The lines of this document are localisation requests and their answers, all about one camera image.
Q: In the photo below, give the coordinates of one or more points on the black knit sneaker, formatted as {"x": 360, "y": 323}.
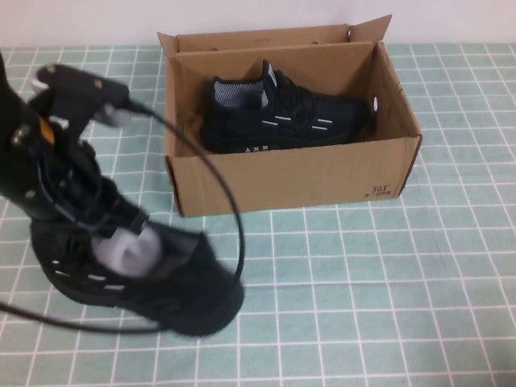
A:
{"x": 181, "y": 290}
{"x": 242, "y": 129}

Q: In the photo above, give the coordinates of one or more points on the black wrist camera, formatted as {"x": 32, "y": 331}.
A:
{"x": 88, "y": 90}

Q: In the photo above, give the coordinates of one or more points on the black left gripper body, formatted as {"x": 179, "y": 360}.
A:
{"x": 28, "y": 169}

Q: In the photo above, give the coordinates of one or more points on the green checked tablecloth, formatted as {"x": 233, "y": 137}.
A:
{"x": 363, "y": 282}

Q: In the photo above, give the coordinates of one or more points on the white paper shoe stuffing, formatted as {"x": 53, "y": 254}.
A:
{"x": 129, "y": 250}

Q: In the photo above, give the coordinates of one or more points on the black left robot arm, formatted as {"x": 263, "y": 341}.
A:
{"x": 8, "y": 80}

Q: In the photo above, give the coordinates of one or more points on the brown cardboard shoe box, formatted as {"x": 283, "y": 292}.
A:
{"x": 290, "y": 181}

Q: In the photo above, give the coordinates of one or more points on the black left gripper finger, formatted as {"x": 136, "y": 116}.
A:
{"x": 131, "y": 219}
{"x": 74, "y": 205}

